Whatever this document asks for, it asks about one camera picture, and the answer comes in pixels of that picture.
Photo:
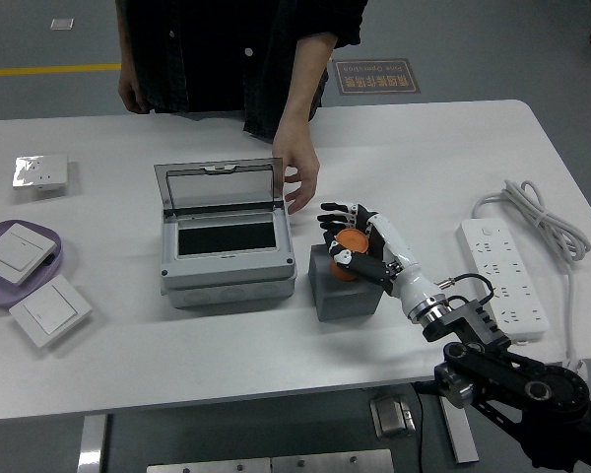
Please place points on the person's left hand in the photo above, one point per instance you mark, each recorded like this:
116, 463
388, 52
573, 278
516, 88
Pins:
300, 153

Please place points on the person's right hand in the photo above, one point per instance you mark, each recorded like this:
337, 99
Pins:
133, 96

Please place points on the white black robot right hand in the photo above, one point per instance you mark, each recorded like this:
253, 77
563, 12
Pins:
416, 286

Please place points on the orange cylinder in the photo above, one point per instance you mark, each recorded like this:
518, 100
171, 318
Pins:
352, 241

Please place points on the grey box with clear lid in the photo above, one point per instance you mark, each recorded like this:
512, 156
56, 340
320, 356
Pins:
226, 278

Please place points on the person's left forearm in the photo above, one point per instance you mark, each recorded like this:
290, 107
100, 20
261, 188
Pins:
308, 79

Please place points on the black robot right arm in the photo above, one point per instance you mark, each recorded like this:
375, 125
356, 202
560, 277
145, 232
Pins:
546, 389

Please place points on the grey cube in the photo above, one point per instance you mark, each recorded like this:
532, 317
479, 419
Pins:
347, 300

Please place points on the silver metal floor box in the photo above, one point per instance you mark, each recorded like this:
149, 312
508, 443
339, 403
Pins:
391, 416

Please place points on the white power strip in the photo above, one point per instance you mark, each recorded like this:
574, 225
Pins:
492, 251

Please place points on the yellow floor tape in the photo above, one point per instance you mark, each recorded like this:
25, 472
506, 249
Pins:
49, 70

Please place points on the person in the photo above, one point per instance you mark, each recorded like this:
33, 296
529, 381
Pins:
216, 54

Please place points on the small silver floor plate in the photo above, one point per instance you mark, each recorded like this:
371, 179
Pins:
62, 24

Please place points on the brown floor sign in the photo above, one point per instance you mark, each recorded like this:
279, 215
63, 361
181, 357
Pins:
376, 76

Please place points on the white table leg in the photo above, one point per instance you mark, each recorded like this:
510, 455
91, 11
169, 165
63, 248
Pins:
92, 443
465, 438

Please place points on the white wall socket in wrap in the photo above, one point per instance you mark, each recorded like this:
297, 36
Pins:
49, 170

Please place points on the white wall switch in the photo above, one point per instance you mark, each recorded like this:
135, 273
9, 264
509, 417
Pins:
49, 310
15, 251

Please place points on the grey metal base plate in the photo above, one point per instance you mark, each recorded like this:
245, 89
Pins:
209, 466
332, 462

